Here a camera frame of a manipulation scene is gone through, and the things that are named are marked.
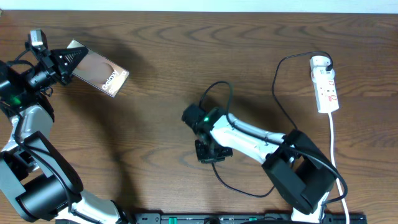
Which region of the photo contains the black charger cable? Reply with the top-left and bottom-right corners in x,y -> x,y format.
211,51 -> 334,198

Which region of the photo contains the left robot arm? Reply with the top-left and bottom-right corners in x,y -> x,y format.
1,45 -> 136,223

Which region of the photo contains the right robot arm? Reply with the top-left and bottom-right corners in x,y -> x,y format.
182,104 -> 337,223

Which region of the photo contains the white charger plug adapter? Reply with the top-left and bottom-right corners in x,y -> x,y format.
310,55 -> 333,70

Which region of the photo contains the white power strip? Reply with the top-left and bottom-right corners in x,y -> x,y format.
311,67 -> 339,114

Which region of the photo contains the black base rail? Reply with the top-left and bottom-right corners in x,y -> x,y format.
133,212 -> 368,224

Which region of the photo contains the white power strip cord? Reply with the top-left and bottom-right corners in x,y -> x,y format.
328,112 -> 351,224

